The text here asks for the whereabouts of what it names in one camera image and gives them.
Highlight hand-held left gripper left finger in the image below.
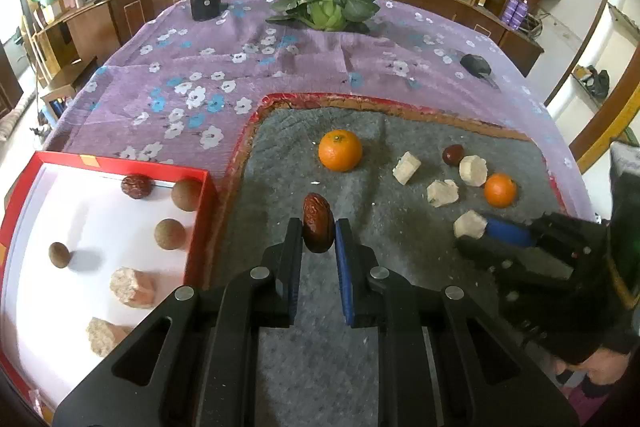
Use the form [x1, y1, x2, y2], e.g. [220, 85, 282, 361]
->
[52, 218, 304, 427]

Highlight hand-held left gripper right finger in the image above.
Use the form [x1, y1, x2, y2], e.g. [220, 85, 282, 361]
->
[335, 218, 581, 427]

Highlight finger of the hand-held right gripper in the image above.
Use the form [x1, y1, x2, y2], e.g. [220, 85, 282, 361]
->
[485, 217, 546, 249]
[457, 237, 576, 280]

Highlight small orange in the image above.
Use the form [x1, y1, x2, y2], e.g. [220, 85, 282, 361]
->
[484, 173, 518, 208]

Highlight red cardboard box tray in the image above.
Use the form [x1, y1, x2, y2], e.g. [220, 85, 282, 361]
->
[0, 151, 218, 423]

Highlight large orange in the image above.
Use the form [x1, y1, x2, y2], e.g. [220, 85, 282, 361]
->
[318, 129, 363, 172]

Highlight person's right forearm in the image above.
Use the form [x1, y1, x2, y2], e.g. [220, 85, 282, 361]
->
[520, 142, 640, 388]

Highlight grey felt mat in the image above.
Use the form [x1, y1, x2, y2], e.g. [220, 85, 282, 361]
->
[207, 93, 571, 427]

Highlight black shoes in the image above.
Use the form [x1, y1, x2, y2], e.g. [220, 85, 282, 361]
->
[582, 66, 612, 98]

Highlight black key fob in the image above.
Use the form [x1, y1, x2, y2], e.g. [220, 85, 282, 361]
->
[460, 53, 501, 90]

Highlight purple floral tablecloth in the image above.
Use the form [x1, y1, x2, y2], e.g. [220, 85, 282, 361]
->
[47, 0, 596, 228]

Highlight wooden stool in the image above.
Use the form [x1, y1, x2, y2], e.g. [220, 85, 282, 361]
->
[40, 57, 98, 118]

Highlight grey door rug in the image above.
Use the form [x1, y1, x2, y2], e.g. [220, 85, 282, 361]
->
[0, 99, 36, 140]

